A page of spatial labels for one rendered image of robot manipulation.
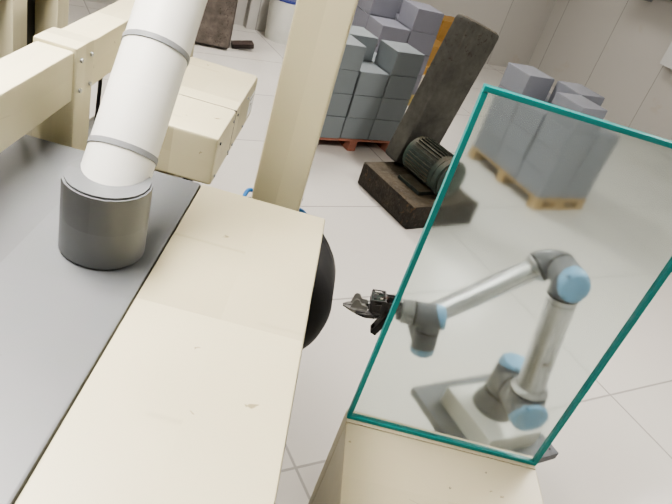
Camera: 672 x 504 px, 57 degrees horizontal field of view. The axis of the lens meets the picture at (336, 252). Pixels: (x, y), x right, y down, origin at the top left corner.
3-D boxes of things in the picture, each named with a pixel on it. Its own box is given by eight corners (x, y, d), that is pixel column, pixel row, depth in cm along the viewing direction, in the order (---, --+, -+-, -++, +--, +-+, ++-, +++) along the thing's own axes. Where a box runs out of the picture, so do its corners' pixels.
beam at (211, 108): (211, 187, 176) (220, 139, 168) (123, 162, 174) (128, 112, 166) (251, 114, 228) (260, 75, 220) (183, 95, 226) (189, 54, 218)
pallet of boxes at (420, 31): (412, 106, 836) (445, 14, 772) (360, 100, 796) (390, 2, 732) (372, 70, 923) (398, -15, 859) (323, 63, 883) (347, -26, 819)
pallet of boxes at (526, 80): (467, 155, 735) (507, 61, 675) (514, 158, 774) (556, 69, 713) (531, 210, 653) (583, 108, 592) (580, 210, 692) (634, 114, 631)
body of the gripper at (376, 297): (370, 288, 228) (403, 293, 228) (366, 306, 232) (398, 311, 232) (370, 300, 221) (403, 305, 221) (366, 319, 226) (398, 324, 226)
